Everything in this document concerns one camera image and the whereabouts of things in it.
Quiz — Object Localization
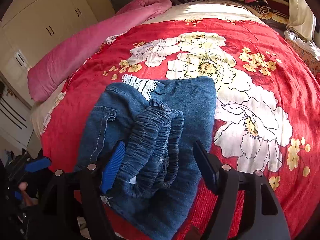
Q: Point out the blue denim lace-trimmed pants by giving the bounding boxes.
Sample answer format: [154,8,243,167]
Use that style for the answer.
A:
[75,74,216,239]

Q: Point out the left hand painted nails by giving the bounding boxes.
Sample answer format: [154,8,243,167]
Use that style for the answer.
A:
[18,181,38,206]

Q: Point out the pink quilt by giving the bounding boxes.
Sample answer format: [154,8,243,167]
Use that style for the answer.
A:
[27,0,172,101]

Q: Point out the red floral blanket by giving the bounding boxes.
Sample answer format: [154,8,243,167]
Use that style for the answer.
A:
[41,18,319,238]

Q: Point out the cream wardrobe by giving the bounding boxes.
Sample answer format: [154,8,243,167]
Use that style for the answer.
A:
[1,0,97,106]

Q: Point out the floral fabric basket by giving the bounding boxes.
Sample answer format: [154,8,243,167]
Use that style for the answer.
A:
[284,30,319,77]

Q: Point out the cream curtain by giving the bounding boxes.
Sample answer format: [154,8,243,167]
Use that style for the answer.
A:
[286,0,316,41]

